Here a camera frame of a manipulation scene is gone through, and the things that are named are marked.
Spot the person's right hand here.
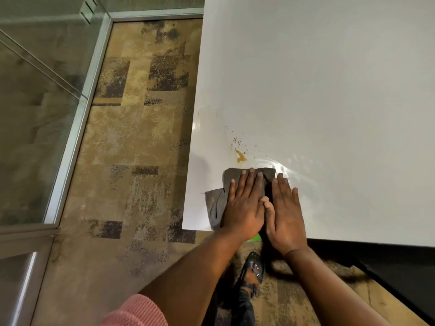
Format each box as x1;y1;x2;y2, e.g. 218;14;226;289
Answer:
264;173;308;257

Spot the person's left hand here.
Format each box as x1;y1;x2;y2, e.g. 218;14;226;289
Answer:
220;168;270;242

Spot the grey cleaning cloth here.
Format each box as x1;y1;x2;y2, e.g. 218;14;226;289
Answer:
205;167;277;232

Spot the person's right forearm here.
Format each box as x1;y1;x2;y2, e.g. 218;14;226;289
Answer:
284;247;392;326

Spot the person's left forearm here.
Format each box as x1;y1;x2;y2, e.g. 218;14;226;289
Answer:
139;228;250;326

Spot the yellow sauce spill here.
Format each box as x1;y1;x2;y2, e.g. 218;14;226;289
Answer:
232;137;248;164

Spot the black trouser leg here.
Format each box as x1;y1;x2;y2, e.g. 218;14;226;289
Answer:
230;289;256;326

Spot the black table base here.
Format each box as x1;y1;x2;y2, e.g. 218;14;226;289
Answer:
307;238;435;324

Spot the pink knitted sleeve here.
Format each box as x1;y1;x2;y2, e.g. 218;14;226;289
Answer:
99;294;169;326

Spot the black strappy sandal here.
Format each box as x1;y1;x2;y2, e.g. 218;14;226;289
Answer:
234;251;266;299

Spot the glass partition with aluminium frame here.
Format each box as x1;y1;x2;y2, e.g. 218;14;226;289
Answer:
0;0;113;232

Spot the glass door with aluminium frame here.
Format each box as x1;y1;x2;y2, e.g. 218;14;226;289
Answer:
0;227;59;326

